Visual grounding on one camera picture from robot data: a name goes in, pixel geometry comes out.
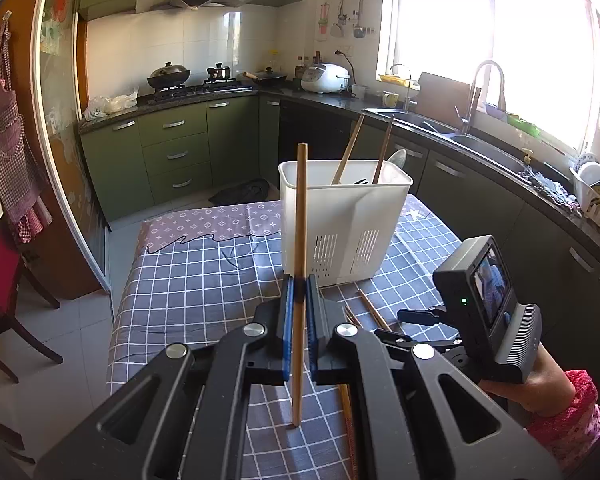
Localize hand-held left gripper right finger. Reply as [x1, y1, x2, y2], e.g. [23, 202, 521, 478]
[305, 276, 563, 480]

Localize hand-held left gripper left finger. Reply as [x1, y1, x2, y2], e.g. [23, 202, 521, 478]
[32, 276, 296, 480]

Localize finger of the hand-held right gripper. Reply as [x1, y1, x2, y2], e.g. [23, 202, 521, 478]
[397, 307, 448, 323]
[374, 328, 421, 347]

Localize white plastic utensil holder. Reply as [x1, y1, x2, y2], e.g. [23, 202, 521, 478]
[278, 159, 414, 286]

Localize light wooden chopstick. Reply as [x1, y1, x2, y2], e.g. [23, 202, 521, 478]
[291, 143, 309, 428]
[331, 113, 366, 185]

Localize brown wooden chopstick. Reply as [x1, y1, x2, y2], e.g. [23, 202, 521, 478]
[371, 116, 395, 184]
[340, 384, 359, 480]

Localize person's right forearm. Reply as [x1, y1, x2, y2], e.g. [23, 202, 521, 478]
[525, 369, 600, 471]

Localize hanging kitchen utensils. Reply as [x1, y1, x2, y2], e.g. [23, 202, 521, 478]
[330, 0, 376, 41]

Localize person's right hand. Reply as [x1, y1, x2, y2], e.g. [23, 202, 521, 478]
[480, 345, 575, 413]

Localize reddish dark chopstick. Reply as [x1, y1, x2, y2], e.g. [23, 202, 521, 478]
[356, 288, 392, 332]

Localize green sink base cabinet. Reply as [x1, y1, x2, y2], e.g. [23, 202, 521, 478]
[405, 127, 600, 386]

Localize blue checked tablecloth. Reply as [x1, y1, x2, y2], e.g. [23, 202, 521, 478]
[105, 195, 481, 480]

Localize grey dish rag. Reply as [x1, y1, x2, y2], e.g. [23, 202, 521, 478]
[519, 165, 581, 216]

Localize steel double sink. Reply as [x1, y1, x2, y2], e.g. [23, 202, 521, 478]
[362, 106, 531, 173]

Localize grey patterned cloth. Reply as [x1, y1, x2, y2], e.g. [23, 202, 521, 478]
[139, 199, 433, 256]

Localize black bag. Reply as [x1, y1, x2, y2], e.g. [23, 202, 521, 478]
[207, 178, 271, 207]

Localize white dish rack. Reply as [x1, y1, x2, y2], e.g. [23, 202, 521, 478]
[569, 152, 600, 221]

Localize green tray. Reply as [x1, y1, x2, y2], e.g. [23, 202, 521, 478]
[506, 112, 542, 136]

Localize tall steel faucet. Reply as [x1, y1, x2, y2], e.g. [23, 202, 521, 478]
[455, 60, 507, 136]

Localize green drawer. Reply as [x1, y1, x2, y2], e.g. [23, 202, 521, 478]
[147, 162, 213, 201]
[139, 110, 208, 145]
[141, 134, 211, 176]

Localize brown cutting board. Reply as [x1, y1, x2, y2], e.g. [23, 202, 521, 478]
[416, 71, 473, 126]

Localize small steel faucet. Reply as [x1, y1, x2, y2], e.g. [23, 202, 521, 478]
[389, 63, 416, 111]

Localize yellow tray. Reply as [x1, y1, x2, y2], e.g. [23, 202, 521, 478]
[378, 74, 421, 90]

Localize white rice cooker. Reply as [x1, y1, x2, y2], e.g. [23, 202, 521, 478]
[300, 62, 352, 95]

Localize kitchen window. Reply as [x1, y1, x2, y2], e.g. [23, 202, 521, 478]
[377, 0, 598, 153]

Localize black gas stove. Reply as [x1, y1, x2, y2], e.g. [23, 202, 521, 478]
[147, 81, 253, 106]

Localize black frying pan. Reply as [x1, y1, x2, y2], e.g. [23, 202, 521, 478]
[237, 67, 288, 85]

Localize seasoning bottles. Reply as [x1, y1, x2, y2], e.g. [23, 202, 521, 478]
[294, 50, 326, 81]

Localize black wok with lid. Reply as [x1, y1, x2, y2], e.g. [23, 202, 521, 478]
[146, 61, 192, 92]

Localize red wooden chair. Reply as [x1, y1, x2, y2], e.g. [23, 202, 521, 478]
[0, 220, 63, 386]

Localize white plastic bag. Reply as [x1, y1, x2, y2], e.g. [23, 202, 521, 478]
[83, 87, 140, 122]

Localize sliding glass door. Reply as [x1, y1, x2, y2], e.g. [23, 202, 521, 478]
[32, 0, 113, 293]

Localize red checked apron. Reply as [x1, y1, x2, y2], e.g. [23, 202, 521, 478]
[0, 12, 53, 246]

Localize wall poster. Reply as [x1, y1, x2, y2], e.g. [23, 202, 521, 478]
[316, 0, 333, 43]

